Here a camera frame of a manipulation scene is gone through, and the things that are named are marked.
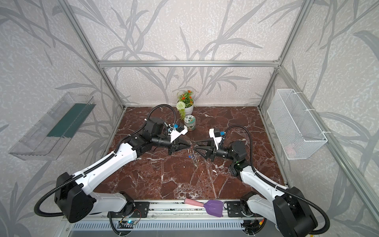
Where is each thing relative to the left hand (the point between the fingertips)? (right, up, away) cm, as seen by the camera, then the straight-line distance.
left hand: (189, 141), depth 70 cm
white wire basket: (+47, +4, -8) cm, 48 cm away
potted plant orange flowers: (-6, +21, +34) cm, 41 cm away
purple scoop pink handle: (+13, -34, +4) cm, 36 cm away
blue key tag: (-2, -13, +24) cm, 27 cm away
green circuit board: (-30, -39, +1) cm, 50 cm away
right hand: (+3, 0, -1) cm, 4 cm away
